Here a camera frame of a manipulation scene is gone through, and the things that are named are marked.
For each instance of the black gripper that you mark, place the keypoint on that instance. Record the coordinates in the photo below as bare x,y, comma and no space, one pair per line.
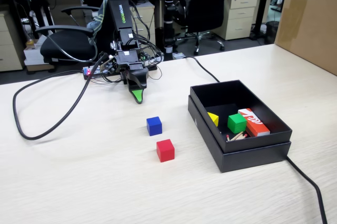
127,59

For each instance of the red wooden cube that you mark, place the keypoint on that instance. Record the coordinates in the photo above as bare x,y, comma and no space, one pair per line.
165,150

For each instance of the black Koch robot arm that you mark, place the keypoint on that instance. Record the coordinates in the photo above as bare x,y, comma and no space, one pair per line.
122,11

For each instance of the blue wooden cube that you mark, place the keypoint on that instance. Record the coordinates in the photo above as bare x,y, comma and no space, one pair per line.
154,126

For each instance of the green wooden cube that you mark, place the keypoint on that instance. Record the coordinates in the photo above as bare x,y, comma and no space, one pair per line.
236,124

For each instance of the circuit board with red light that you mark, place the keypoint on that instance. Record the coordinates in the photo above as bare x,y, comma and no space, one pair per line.
90,72

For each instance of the thick black stand pole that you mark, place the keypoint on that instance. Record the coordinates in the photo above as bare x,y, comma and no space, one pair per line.
168,19

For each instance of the plaid cloth garment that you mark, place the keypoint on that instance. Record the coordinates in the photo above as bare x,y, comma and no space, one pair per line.
98,21

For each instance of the yellow wooden block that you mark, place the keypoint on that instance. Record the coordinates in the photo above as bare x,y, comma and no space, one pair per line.
214,119

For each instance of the black office chair with armrests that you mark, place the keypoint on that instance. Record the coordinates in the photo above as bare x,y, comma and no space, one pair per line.
65,42

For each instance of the thin black desk pole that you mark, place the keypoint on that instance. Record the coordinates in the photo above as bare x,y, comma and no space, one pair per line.
156,3

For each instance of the white box on floor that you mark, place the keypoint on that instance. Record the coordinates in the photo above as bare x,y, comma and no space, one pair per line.
35,57

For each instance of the black mesh office chair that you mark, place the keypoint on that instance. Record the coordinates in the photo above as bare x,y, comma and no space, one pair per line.
205,3

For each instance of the wooden match red head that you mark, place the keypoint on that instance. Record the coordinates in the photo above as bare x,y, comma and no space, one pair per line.
237,136
241,137

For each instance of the red and white matchbox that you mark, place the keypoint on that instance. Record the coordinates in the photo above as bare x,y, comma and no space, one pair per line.
255,122

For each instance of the beige three-drawer cabinet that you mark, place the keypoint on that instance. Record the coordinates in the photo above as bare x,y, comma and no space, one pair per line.
238,15

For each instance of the beige wooden drawer cabinet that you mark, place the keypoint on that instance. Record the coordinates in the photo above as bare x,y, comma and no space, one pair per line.
9,48

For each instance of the black box lid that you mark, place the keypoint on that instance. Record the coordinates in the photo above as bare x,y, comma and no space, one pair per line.
252,159

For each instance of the black cardboard box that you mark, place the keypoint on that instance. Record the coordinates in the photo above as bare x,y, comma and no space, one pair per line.
263,140

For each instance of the black trash bin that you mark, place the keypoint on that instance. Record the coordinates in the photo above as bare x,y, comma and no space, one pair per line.
271,32

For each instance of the large brown cardboard box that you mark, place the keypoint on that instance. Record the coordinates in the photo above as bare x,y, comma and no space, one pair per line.
308,24

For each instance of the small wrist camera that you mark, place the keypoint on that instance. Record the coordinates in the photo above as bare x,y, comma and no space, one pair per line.
110,64

